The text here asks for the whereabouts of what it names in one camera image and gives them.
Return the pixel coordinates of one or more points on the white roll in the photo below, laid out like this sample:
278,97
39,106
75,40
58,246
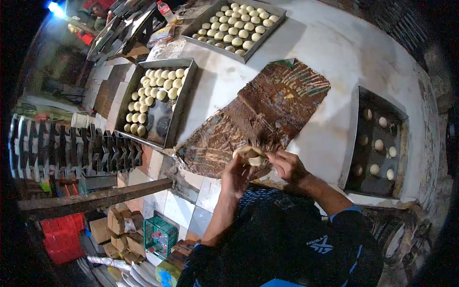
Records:
80,120

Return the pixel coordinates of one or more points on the group of dough balls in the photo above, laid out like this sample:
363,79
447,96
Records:
152,91
379,145
235,27

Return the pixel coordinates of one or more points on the dark greased baking tray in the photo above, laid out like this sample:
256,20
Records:
369,186

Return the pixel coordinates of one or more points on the colourful snack packet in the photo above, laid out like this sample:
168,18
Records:
162,35

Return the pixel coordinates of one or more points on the person's right hand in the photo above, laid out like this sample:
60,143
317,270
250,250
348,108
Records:
288,167

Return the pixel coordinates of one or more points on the person's left hand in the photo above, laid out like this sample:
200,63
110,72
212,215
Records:
235,177

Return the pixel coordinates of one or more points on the bundle of white plastic bags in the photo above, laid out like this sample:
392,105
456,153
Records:
129,271

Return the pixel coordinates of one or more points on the person's right fingers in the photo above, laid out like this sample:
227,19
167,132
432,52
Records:
277,158

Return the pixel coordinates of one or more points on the person's left fingers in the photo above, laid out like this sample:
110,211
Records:
241,163

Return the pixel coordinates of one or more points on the red plastic crate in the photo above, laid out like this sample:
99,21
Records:
62,238

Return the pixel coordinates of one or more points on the pile of cardboard boxes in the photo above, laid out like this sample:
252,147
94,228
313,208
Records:
116,229

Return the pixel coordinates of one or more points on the wooden beam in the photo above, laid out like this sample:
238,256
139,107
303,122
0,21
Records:
93,197

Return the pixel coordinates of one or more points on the row of empty metal trays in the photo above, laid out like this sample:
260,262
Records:
71,150

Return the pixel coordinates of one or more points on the rack with trays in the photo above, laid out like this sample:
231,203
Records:
122,34

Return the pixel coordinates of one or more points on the metal baking tray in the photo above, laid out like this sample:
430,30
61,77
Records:
161,118
193,27

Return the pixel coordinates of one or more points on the person's body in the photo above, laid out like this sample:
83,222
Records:
279,244

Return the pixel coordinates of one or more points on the red label plastic bottle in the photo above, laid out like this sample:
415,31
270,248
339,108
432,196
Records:
165,10

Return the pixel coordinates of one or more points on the brown chocolate smeared mat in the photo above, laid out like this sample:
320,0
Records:
265,104

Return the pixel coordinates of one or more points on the dough piece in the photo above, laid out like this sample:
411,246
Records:
251,152

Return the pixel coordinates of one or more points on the green plastic crate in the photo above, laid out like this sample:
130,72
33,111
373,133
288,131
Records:
159,233

